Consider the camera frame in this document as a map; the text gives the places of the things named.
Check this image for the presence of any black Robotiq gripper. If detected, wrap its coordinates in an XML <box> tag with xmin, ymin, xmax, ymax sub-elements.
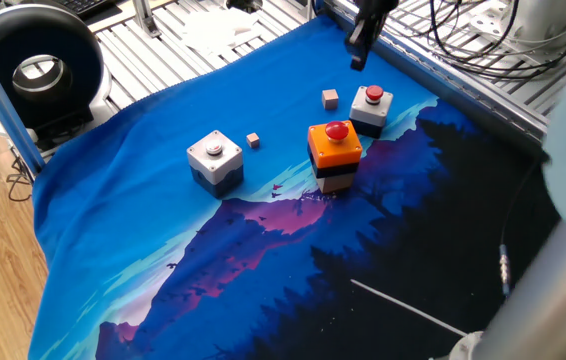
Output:
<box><xmin>345</xmin><ymin>0</ymin><xmax>400</xmax><ymax>72</ymax></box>

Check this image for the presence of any grey box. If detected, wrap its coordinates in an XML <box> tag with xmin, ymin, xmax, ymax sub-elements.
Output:
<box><xmin>186</xmin><ymin>129</ymin><xmax>245</xmax><ymax>200</ymax></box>
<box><xmin>348</xmin><ymin>84</ymin><xmax>394</xmax><ymax>140</ymax></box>

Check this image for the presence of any orange box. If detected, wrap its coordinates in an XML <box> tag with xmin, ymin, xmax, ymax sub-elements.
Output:
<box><xmin>306</xmin><ymin>120</ymin><xmax>364</xmax><ymax>195</ymax></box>

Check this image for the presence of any large wooden cube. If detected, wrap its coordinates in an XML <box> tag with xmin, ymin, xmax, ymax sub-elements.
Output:
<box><xmin>321</xmin><ymin>88</ymin><xmax>340</xmax><ymax>111</ymax></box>

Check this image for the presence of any small black object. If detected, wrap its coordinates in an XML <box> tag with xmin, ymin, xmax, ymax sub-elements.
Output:
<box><xmin>225</xmin><ymin>0</ymin><xmax>264</xmax><ymax>15</ymax></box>

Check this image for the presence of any metal mounting plate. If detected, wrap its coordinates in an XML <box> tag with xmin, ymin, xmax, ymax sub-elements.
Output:
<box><xmin>467</xmin><ymin>0</ymin><xmax>566</xmax><ymax>55</ymax></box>

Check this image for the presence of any white paper sheet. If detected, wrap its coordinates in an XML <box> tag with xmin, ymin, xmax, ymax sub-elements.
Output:
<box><xmin>181</xmin><ymin>7</ymin><xmax>264</xmax><ymax>57</ymax></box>

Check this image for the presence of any blue mountain landscape cloth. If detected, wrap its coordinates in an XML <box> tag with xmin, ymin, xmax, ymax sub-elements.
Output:
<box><xmin>27</xmin><ymin>14</ymin><xmax>564</xmax><ymax>360</ymax></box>

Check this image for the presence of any black keyboard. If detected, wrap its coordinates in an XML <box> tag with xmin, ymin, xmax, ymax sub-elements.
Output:
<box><xmin>55</xmin><ymin>0</ymin><xmax>114</xmax><ymax>16</ymax></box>

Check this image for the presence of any black table cable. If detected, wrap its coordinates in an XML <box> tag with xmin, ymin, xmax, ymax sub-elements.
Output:
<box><xmin>392</xmin><ymin>0</ymin><xmax>566</xmax><ymax>81</ymax></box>

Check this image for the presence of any aluminium table edge rail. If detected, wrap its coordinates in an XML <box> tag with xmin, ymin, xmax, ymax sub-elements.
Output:
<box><xmin>322</xmin><ymin>0</ymin><xmax>549</xmax><ymax>146</ymax></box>

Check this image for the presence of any white cylindrical pedestal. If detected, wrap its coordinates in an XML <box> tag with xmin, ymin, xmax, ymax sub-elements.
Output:
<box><xmin>510</xmin><ymin>0</ymin><xmax>566</xmax><ymax>49</ymax></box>

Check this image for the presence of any short aluminium bracket post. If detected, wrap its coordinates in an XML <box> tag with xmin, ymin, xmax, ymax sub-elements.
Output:
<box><xmin>131</xmin><ymin>0</ymin><xmax>163</xmax><ymax>39</ymax></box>

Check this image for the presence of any thin white cable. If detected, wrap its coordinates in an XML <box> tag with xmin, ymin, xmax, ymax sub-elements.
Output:
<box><xmin>350</xmin><ymin>278</ymin><xmax>469</xmax><ymax>339</ymax></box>

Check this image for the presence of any aluminium frame post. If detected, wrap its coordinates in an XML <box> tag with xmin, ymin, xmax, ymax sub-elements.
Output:
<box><xmin>0</xmin><ymin>22</ymin><xmax>47</xmax><ymax>176</ymax></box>

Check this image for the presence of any black floor cable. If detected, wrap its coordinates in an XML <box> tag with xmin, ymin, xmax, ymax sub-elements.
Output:
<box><xmin>5</xmin><ymin>142</ymin><xmax>35</xmax><ymax>204</ymax></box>

